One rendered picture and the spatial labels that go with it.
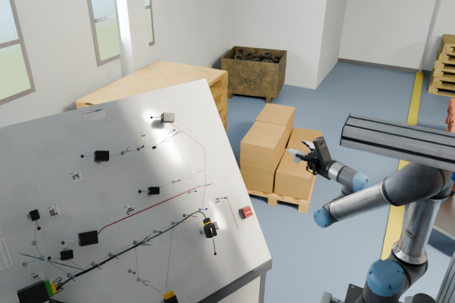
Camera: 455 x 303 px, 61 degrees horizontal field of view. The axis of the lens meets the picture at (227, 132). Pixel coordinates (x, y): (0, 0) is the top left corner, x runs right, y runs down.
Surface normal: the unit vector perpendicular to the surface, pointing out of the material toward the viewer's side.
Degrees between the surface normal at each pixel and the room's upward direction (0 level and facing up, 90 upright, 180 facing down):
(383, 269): 7
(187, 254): 54
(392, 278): 7
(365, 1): 90
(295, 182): 90
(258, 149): 90
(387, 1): 90
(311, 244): 0
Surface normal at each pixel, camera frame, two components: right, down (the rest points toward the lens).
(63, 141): 0.48, -0.21
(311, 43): -0.44, 0.42
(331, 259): 0.01, -0.88
